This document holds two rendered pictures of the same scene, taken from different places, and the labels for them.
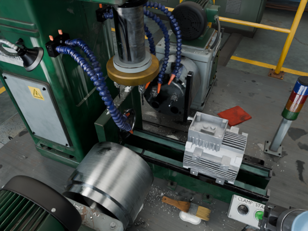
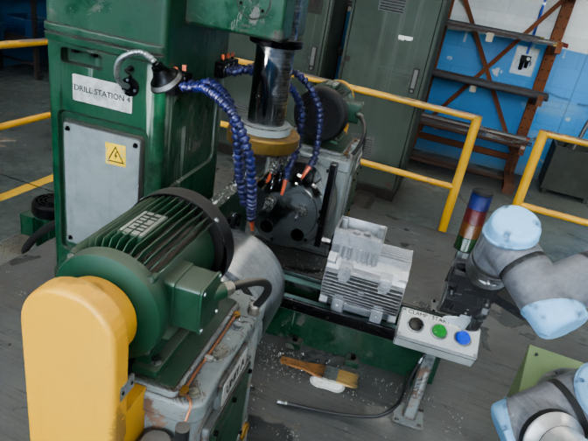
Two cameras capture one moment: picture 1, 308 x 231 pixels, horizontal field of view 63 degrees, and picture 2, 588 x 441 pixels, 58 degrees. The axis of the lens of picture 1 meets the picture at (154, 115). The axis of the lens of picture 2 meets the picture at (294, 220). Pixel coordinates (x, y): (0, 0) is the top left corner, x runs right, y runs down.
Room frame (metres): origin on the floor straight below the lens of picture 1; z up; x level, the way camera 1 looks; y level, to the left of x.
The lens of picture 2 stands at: (-0.52, 0.24, 1.71)
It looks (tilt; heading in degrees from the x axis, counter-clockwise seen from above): 25 degrees down; 347
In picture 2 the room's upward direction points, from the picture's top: 10 degrees clockwise
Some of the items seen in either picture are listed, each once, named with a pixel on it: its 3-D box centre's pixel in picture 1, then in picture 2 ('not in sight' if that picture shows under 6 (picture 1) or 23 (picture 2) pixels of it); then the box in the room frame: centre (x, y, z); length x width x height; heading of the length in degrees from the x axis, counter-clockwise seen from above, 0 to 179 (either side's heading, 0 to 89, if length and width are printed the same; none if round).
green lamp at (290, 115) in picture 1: (291, 111); (465, 241); (0.77, -0.59, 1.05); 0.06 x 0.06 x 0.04
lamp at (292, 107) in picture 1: (294, 103); (470, 228); (0.77, -0.59, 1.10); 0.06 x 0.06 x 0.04
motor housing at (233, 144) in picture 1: (214, 150); (366, 276); (0.60, -0.23, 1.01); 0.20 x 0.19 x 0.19; 65
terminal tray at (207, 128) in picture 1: (207, 131); (359, 241); (0.62, -0.20, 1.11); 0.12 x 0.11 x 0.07; 65
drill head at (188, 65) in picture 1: (174, 82); (296, 197); (1.03, -0.11, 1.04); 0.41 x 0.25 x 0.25; 156
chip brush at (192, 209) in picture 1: (185, 206); (318, 370); (0.48, -0.12, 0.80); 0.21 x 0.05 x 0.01; 67
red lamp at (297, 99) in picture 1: (299, 95); (475, 214); (0.77, -0.59, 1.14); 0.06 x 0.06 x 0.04
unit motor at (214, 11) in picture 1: (199, 35); (332, 142); (1.29, -0.26, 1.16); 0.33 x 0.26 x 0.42; 156
